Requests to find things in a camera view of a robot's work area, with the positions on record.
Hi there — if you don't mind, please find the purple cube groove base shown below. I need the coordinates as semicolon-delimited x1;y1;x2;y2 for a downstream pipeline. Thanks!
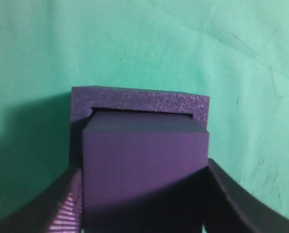
69;86;209;163

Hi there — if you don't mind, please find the green table cloth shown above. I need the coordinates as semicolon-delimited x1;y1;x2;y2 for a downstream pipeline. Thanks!
0;0;289;219

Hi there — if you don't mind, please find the purple cube block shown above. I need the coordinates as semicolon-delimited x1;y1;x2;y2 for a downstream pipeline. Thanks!
82;110;209;233

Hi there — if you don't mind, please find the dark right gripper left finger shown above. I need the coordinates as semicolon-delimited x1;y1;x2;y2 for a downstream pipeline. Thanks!
0;166;82;233

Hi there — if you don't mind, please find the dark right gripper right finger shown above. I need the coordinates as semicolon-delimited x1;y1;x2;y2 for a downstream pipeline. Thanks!
203;159;289;233

